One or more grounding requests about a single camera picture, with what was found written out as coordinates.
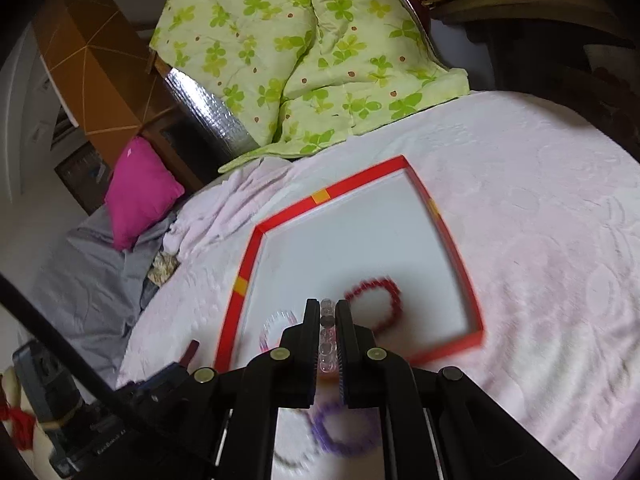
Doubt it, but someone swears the black cord bracelet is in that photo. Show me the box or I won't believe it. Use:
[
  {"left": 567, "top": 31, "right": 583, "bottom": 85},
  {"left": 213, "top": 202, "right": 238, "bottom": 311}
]
[{"left": 272, "top": 410, "right": 321, "bottom": 472}]

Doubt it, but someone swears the grey bed sheet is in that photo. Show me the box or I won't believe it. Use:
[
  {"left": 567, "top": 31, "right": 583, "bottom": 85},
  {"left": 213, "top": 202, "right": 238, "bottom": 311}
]
[{"left": 30, "top": 205, "right": 178, "bottom": 391}]

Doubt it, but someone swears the dark wooden cabinet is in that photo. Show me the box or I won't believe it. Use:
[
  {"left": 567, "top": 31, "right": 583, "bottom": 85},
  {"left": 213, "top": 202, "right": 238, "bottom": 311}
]
[{"left": 52, "top": 145, "right": 113, "bottom": 216}]

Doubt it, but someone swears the dark red bead bracelet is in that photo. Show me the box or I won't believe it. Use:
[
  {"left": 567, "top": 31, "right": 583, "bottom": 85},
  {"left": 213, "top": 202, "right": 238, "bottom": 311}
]
[{"left": 345, "top": 276, "right": 405, "bottom": 332}]

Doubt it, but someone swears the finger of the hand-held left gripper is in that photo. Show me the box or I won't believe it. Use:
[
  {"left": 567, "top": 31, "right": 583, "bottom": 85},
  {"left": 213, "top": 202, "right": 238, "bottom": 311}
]
[{"left": 136, "top": 361, "right": 194, "bottom": 402}]

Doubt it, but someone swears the floral patterned cloth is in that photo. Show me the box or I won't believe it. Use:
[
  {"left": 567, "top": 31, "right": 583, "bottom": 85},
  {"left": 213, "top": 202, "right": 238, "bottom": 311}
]
[{"left": 147, "top": 252, "right": 181, "bottom": 286}]

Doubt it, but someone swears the clear pink bead bracelet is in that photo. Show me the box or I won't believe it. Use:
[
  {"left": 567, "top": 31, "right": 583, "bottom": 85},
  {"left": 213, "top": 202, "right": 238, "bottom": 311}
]
[{"left": 320, "top": 299, "right": 339, "bottom": 376}]

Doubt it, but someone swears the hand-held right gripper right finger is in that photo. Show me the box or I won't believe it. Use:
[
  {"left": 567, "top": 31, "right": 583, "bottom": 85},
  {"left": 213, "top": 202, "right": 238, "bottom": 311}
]
[{"left": 336, "top": 300, "right": 566, "bottom": 480}]

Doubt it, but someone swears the green clover print quilt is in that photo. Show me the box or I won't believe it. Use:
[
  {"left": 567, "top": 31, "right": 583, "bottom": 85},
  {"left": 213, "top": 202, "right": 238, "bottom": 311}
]
[{"left": 149, "top": 0, "right": 471, "bottom": 173}]

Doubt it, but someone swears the magenta pillow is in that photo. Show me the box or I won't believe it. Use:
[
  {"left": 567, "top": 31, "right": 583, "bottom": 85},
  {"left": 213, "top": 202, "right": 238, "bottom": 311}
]
[{"left": 104, "top": 136, "right": 186, "bottom": 252}]

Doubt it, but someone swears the red shallow cardboard box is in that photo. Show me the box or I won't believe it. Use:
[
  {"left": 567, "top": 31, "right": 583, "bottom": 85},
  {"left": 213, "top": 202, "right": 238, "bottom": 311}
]
[{"left": 214, "top": 156, "right": 485, "bottom": 372}]

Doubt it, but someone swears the pink and white bead bracelet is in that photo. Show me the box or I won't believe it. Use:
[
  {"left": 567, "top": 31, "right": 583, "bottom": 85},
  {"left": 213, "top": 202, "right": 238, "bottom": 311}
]
[{"left": 257, "top": 310, "right": 301, "bottom": 351}]

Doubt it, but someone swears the wooden bench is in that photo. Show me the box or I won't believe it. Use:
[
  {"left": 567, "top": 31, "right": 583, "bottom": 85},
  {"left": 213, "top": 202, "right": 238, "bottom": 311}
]
[{"left": 430, "top": 0, "right": 640, "bottom": 161}]

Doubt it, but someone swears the brown geometric pillar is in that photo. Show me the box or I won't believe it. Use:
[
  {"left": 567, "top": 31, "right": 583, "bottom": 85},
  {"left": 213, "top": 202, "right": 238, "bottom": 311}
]
[{"left": 32, "top": 0, "right": 173, "bottom": 148}]

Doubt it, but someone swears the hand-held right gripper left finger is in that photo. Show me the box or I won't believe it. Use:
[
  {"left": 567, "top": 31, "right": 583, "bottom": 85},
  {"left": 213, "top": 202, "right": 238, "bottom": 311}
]
[{"left": 165, "top": 299, "right": 321, "bottom": 480}]

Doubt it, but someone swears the purple bead bracelet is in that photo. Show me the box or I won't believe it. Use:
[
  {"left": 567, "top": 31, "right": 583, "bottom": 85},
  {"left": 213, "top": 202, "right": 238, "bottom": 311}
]
[{"left": 310, "top": 400, "right": 383, "bottom": 458}]

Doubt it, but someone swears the black cable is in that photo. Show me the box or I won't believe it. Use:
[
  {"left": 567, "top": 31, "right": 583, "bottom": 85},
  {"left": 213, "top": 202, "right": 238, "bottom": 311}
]
[{"left": 0, "top": 270, "right": 151, "bottom": 441}]

